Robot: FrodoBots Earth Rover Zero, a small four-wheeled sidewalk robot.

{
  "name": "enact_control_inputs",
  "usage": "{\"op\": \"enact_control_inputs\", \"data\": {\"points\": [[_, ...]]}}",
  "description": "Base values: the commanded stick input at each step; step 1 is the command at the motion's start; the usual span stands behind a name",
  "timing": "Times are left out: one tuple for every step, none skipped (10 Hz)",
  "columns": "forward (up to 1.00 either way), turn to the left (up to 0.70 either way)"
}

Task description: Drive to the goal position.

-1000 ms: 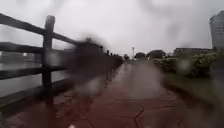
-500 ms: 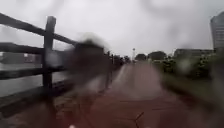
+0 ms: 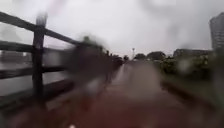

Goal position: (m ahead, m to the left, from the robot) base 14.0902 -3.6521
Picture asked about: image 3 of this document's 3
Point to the distant pole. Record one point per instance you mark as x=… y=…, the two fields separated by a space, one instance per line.
x=133 y=53

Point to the distant dark trees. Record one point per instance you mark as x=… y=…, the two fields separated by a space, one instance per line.
x=150 y=56

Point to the wet reddish paved path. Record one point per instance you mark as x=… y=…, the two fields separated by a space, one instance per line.
x=133 y=100

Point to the row of green bushes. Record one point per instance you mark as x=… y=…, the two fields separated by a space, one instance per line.
x=186 y=65

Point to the low long building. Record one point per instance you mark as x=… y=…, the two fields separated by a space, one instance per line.
x=190 y=52

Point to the grass strip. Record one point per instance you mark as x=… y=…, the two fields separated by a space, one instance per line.
x=193 y=86

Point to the grey water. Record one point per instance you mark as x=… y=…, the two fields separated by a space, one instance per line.
x=13 y=85

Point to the tall grey building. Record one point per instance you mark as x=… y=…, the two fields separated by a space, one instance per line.
x=217 y=31

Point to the dark wooden rail fence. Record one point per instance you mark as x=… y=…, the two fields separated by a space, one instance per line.
x=38 y=50

